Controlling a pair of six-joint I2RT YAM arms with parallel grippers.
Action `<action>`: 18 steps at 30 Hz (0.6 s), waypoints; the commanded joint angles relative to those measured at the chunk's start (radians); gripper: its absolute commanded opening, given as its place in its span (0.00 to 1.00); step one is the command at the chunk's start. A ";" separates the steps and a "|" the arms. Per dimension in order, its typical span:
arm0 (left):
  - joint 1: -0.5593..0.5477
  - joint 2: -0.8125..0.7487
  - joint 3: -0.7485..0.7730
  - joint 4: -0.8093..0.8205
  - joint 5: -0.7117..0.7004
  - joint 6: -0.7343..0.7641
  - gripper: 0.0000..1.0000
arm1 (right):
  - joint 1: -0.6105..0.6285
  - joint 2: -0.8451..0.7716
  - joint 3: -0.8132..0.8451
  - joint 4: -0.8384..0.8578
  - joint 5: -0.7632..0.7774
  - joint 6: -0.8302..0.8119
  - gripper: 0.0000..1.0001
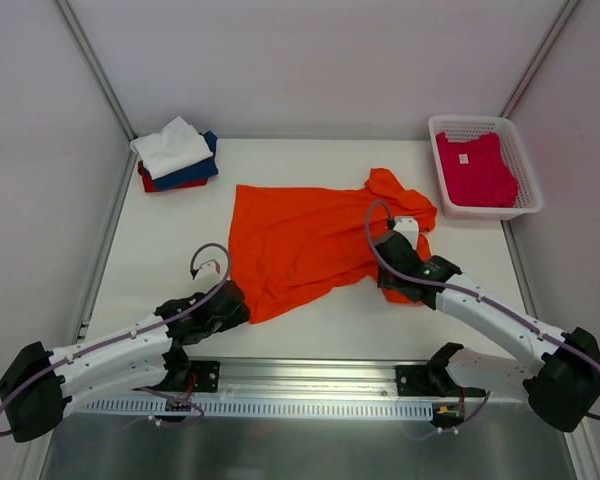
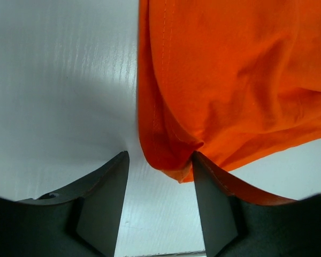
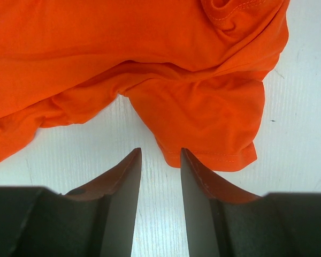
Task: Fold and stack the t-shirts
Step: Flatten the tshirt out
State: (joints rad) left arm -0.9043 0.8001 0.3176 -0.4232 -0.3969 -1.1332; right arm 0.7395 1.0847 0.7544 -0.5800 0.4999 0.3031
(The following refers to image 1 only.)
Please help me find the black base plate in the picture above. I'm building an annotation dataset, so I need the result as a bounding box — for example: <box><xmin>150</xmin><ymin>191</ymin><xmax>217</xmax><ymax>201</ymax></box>
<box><xmin>170</xmin><ymin>360</ymin><xmax>221</xmax><ymax>396</ymax></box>
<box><xmin>395</xmin><ymin>365</ymin><xmax>457</xmax><ymax>397</ymax></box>

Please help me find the aluminium mounting rail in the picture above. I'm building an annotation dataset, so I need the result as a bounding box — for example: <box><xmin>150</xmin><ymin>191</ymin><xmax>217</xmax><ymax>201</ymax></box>
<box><xmin>79</xmin><ymin>355</ymin><xmax>531</xmax><ymax>401</ymax></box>

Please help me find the orange t-shirt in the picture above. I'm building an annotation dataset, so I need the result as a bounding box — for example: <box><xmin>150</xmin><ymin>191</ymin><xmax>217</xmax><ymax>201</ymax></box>
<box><xmin>229</xmin><ymin>168</ymin><xmax>437</xmax><ymax>324</ymax></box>

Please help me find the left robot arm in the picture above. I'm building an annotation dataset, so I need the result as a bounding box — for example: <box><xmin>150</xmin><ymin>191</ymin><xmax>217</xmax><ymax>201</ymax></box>
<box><xmin>0</xmin><ymin>281</ymin><xmax>250</xmax><ymax>443</ymax></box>

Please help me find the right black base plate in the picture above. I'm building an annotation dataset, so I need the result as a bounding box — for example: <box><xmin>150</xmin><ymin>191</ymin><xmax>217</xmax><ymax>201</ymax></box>
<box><xmin>395</xmin><ymin>365</ymin><xmax>457</xmax><ymax>397</ymax></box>

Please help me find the right aluminium corner post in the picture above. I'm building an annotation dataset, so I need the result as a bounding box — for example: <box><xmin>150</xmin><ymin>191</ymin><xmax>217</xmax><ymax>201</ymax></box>
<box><xmin>500</xmin><ymin>0</ymin><xmax>583</xmax><ymax>118</ymax></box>

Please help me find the left aluminium corner post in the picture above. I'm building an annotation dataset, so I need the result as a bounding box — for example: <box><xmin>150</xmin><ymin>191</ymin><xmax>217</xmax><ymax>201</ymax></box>
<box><xmin>52</xmin><ymin>0</ymin><xmax>139</xmax><ymax>142</ymax></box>

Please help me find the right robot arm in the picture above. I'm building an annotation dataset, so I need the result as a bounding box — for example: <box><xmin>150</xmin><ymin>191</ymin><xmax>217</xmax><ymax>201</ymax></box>
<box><xmin>370</xmin><ymin>230</ymin><xmax>600</xmax><ymax>432</ymax></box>

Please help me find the red folded t-shirt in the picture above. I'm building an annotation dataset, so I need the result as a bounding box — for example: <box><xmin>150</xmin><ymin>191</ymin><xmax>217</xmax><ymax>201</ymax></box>
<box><xmin>137</xmin><ymin>161</ymin><xmax>208</xmax><ymax>193</ymax></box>

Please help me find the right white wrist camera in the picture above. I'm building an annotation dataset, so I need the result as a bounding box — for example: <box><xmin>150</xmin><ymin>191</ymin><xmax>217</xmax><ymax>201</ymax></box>
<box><xmin>392</xmin><ymin>216</ymin><xmax>420</xmax><ymax>249</ymax></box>

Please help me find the white plastic basket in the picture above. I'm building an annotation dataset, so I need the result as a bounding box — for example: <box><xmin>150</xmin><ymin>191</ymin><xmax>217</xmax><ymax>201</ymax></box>
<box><xmin>428</xmin><ymin>115</ymin><xmax>543</xmax><ymax>221</ymax></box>

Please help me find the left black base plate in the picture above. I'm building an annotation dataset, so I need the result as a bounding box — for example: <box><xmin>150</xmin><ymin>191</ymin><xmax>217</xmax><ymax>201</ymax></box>
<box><xmin>170</xmin><ymin>360</ymin><xmax>221</xmax><ymax>396</ymax></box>

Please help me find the white slotted cable duct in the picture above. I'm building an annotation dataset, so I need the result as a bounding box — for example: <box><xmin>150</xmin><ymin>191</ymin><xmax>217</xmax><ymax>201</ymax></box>
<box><xmin>82</xmin><ymin>395</ymin><xmax>434</xmax><ymax>422</ymax></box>

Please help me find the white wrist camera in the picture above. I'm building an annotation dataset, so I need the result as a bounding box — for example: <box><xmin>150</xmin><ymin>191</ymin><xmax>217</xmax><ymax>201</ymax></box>
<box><xmin>392</xmin><ymin>216</ymin><xmax>420</xmax><ymax>249</ymax></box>
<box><xmin>191</xmin><ymin>260</ymin><xmax>223</xmax><ymax>284</ymax></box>

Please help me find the aluminium corner post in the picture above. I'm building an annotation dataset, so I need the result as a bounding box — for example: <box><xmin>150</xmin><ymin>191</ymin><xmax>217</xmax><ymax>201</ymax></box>
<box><xmin>52</xmin><ymin>0</ymin><xmax>139</xmax><ymax>142</ymax></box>
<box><xmin>500</xmin><ymin>0</ymin><xmax>583</xmax><ymax>118</ymax></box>

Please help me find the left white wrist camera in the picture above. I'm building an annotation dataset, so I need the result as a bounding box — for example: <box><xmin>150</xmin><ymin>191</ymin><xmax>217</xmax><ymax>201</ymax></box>
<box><xmin>191</xmin><ymin>260</ymin><xmax>223</xmax><ymax>284</ymax></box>

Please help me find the pink t-shirt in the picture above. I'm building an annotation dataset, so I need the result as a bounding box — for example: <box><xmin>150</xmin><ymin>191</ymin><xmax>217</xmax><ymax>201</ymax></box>
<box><xmin>436</xmin><ymin>132</ymin><xmax>519</xmax><ymax>208</ymax></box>

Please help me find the blue folded t-shirt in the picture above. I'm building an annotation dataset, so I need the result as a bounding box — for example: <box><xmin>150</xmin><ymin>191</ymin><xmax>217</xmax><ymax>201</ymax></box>
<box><xmin>151</xmin><ymin>131</ymin><xmax>219</xmax><ymax>188</ymax></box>

